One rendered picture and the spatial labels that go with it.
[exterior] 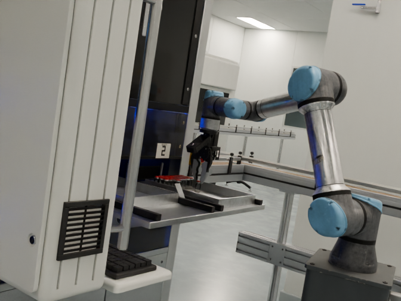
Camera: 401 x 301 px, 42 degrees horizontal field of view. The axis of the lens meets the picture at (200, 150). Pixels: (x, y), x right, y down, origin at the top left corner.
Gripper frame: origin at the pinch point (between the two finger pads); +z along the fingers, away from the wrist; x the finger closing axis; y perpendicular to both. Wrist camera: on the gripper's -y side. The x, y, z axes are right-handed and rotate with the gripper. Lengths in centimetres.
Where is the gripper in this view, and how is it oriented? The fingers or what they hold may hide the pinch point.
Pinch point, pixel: (198, 180)
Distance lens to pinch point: 206.6
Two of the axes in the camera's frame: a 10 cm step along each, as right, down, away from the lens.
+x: -8.1, -1.7, 5.7
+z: -1.5, 9.8, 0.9
